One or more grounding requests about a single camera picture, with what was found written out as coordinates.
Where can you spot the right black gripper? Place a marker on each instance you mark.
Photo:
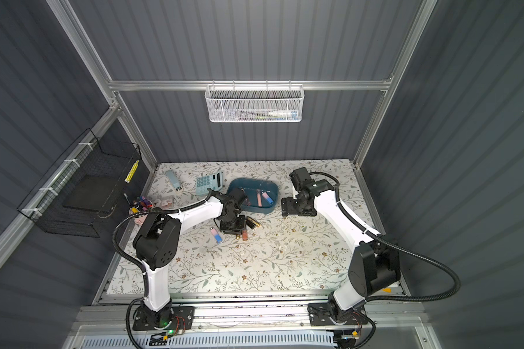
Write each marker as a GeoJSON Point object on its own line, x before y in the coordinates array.
{"type": "Point", "coordinates": [298, 206]}

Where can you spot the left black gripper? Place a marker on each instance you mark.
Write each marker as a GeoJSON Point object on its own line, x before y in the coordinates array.
{"type": "Point", "coordinates": [233, 224]}

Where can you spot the pink blue gradient lipstick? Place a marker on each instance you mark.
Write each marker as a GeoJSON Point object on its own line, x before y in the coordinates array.
{"type": "Point", "coordinates": [216, 235]}

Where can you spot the teal storage box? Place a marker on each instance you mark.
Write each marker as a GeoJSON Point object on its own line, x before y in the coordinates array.
{"type": "Point", "coordinates": [250, 187]}

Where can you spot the pink lip gloss tube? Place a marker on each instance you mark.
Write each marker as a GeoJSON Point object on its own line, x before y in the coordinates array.
{"type": "Point", "coordinates": [259, 198]}

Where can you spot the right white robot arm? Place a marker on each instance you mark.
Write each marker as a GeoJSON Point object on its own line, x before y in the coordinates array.
{"type": "Point", "coordinates": [374, 265]}

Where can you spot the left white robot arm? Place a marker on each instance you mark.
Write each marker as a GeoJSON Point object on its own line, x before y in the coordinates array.
{"type": "Point", "coordinates": [157, 241]}

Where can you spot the gold glitter lipstick angled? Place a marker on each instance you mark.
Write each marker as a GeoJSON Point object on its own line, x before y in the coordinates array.
{"type": "Point", "coordinates": [252, 223]}

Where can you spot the pink small box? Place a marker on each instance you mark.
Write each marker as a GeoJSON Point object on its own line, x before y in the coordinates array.
{"type": "Point", "coordinates": [165, 202]}

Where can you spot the teal calculator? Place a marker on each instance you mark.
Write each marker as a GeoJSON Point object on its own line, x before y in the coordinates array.
{"type": "Point", "coordinates": [212, 181]}

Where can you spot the floral table mat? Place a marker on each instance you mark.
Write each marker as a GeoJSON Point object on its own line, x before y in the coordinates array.
{"type": "Point", "coordinates": [284, 254]}

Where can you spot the grey blue small device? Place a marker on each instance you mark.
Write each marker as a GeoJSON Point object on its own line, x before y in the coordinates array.
{"type": "Point", "coordinates": [171, 176]}

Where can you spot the cup of coloured pens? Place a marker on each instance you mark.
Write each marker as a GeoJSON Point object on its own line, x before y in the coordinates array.
{"type": "Point", "coordinates": [140, 204]}

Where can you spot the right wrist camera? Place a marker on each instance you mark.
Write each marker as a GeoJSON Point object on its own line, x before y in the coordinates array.
{"type": "Point", "coordinates": [300, 178]}

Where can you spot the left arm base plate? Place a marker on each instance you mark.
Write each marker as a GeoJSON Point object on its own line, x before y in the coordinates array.
{"type": "Point", "coordinates": [168, 319]}

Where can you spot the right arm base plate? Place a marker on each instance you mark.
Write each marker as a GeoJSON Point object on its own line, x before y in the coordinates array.
{"type": "Point", "coordinates": [323, 314]}

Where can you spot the white wire mesh basket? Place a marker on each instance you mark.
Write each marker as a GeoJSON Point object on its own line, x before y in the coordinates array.
{"type": "Point", "coordinates": [255, 105]}

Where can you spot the white perforated cable tray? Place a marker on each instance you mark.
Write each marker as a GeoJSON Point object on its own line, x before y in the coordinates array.
{"type": "Point", "coordinates": [239, 340]}

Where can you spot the black wire basket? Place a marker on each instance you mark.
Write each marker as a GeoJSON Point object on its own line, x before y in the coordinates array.
{"type": "Point", "coordinates": [90, 189]}

